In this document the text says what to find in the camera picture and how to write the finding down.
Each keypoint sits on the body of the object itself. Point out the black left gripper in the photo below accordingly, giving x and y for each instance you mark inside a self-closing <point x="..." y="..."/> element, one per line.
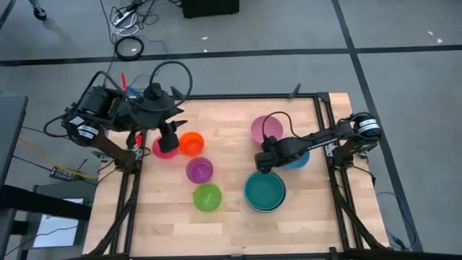
<point x="155" y="108"/>

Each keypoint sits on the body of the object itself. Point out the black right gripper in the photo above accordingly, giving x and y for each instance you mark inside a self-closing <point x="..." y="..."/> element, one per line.
<point x="270" y="153"/>

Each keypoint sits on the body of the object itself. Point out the pale pink plastic bowl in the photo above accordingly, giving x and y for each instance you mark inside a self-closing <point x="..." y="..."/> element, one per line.
<point x="272" y="128"/>

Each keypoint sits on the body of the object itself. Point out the medium blue plastic bowl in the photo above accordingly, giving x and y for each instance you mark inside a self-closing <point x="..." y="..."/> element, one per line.
<point x="301" y="161"/>

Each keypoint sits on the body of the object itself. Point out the white plastic bowl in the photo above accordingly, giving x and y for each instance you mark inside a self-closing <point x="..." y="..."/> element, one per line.
<point x="284" y="183"/>

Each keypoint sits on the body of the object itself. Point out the small magenta plastic bowl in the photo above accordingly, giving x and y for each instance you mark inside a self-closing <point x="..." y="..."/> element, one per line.
<point x="156" y="148"/>

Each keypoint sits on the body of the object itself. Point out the teal plastic bowl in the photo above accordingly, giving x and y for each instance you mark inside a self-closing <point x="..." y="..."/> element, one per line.
<point x="264" y="191"/>

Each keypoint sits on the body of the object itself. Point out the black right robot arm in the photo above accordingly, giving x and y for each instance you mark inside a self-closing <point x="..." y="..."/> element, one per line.
<point x="325" y="136"/>

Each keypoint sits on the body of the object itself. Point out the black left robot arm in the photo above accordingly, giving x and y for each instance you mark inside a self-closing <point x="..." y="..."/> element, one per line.
<point x="95" y="103"/>

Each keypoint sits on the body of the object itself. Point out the small orange plastic bowl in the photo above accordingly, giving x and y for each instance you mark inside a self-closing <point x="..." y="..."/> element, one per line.
<point x="192" y="144"/>

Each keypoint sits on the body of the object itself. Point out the small purple plastic bowl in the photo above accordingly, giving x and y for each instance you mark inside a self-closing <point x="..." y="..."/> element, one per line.
<point x="199" y="170"/>

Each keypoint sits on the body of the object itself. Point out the small lime green plastic bowl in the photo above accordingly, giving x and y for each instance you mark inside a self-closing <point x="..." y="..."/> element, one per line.
<point x="206" y="198"/>

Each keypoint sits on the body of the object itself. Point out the grey power strip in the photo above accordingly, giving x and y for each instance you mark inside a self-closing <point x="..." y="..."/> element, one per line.
<point x="122" y="17"/>

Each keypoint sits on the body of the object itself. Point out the black box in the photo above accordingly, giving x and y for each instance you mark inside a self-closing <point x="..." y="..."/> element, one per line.
<point x="211" y="8"/>

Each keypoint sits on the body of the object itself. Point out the small black device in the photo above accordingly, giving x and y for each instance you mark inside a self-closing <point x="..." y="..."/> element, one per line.
<point x="63" y="174"/>

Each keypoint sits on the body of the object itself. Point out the black beam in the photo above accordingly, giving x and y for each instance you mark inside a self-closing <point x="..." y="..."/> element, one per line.
<point x="43" y="206"/>

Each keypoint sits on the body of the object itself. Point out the grey side table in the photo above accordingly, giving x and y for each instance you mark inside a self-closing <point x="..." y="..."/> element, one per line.
<point x="11" y="126"/>

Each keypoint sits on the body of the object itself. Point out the white board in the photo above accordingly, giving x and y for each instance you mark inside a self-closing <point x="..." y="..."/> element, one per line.
<point x="54" y="231"/>

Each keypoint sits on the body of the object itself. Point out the person's shoe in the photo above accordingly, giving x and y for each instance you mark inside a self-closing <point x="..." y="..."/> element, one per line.
<point x="39" y="13"/>

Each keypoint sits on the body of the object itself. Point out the person's leg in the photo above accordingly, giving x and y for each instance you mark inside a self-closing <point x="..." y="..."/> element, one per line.
<point x="34" y="3"/>

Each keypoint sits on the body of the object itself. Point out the black frame bracket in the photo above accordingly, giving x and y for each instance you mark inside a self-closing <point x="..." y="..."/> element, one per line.
<point x="296" y="90"/>
<point x="176" y="91"/>

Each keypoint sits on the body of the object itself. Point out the black aluminium table frame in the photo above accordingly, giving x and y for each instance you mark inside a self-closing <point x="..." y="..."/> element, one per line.
<point x="234" y="96"/>

